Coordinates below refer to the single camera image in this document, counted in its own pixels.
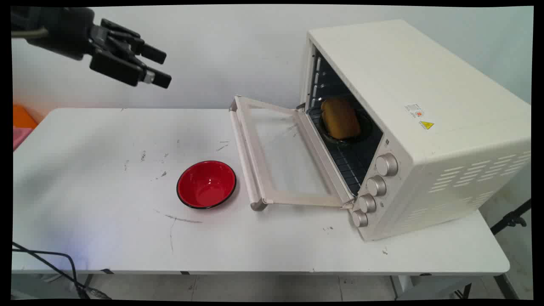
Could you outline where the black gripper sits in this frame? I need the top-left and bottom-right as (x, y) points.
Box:
(12, 6), (172, 89)

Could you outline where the orange box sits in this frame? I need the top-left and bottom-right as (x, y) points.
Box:
(13, 105), (38, 130)

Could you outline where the pink box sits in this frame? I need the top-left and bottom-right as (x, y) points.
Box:
(13, 127), (34, 152)

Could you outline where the red bowl black rim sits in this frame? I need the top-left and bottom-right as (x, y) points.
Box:
(176, 160), (237, 210)

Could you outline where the glass oven door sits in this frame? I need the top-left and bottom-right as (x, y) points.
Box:
(229, 95), (356, 212)

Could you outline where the golden brown bread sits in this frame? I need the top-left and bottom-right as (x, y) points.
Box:
(320, 98), (362, 140)

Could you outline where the black dish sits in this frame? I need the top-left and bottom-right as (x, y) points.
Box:
(318, 109), (374, 147)

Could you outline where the cream toaster oven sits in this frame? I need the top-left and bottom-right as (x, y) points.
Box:
(299, 19), (532, 242)

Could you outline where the black tripod stand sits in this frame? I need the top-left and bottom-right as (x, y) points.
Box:
(490, 198), (532, 235)

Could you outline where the black floor cable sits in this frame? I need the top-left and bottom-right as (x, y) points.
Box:
(12, 241), (112, 300)

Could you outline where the dark wire oven rack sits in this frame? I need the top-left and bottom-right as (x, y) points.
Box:
(306, 106), (383, 196)

